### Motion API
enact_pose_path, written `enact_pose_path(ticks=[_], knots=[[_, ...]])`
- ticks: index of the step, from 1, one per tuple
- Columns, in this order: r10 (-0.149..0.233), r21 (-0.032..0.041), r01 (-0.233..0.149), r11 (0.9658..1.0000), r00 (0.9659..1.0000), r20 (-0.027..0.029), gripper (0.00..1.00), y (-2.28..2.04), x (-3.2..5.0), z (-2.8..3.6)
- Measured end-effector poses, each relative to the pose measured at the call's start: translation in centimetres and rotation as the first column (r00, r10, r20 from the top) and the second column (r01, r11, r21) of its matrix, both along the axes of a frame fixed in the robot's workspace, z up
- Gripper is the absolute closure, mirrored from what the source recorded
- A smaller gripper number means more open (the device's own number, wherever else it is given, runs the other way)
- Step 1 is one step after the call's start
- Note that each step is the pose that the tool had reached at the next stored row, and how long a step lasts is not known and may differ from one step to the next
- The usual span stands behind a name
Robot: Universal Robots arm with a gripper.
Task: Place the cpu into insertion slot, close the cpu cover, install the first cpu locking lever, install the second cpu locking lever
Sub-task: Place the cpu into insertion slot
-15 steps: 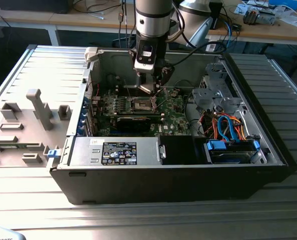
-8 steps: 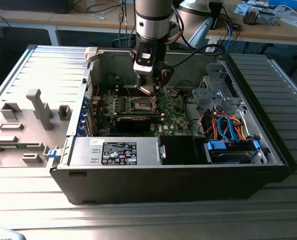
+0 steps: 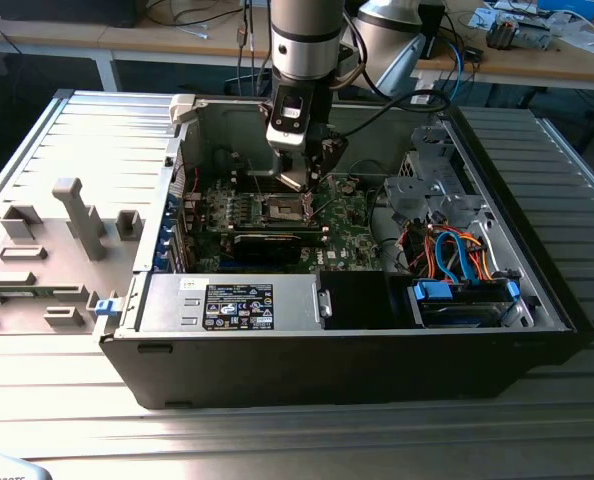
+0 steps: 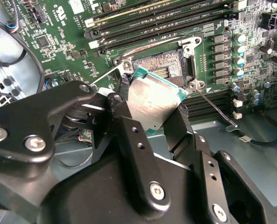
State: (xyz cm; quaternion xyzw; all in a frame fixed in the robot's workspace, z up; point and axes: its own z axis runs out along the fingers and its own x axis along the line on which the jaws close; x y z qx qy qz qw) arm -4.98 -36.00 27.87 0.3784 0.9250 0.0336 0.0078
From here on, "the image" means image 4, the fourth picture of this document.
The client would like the CPU with silver top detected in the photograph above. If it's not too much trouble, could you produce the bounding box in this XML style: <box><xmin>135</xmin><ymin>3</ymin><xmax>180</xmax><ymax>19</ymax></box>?
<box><xmin>128</xmin><ymin>66</ymin><xmax>190</xmax><ymax>136</ymax></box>

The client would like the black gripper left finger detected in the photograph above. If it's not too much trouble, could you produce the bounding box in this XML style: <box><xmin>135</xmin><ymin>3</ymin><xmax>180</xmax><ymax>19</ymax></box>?
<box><xmin>0</xmin><ymin>72</ymin><xmax>172</xmax><ymax>213</ymax></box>

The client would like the wire locking lever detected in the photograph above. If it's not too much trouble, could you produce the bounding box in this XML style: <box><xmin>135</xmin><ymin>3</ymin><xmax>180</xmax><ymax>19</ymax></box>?
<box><xmin>195</xmin><ymin>88</ymin><xmax>240</xmax><ymax>133</ymax></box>

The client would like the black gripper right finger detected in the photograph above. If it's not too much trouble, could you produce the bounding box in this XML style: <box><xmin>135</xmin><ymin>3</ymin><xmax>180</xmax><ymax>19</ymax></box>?
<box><xmin>164</xmin><ymin>105</ymin><xmax>277</xmax><ymax>224</ymax></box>

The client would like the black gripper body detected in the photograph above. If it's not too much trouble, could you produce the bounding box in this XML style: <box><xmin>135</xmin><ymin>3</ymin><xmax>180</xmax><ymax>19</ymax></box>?
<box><xmin>39</xmin><ymin>155</ymin><xmax>209</xmax><ymax>224</ymax></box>

